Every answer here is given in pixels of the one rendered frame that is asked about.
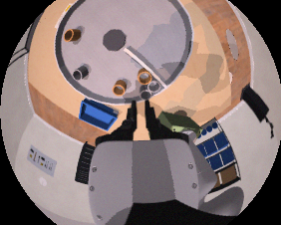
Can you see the blue shallow tray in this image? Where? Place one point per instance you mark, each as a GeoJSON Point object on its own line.
{"type": "Point", "coordinates": [97, 114]}

